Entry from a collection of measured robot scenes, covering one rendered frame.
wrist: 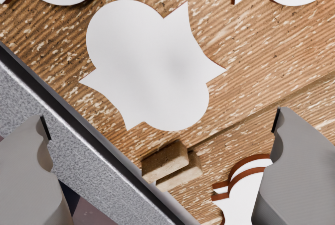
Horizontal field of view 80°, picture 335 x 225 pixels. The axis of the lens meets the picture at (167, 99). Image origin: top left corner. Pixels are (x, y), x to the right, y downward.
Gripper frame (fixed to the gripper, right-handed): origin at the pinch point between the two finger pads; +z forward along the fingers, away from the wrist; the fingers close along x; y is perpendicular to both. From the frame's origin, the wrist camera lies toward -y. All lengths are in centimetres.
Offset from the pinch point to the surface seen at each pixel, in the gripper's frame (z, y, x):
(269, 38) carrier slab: 8.0, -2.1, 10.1
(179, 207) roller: 9.8, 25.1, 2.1
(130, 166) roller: 9.7, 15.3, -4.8
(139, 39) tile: 7.0, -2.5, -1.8
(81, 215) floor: 102, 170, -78
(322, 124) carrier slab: 8.1, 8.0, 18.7
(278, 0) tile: 7.0, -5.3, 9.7
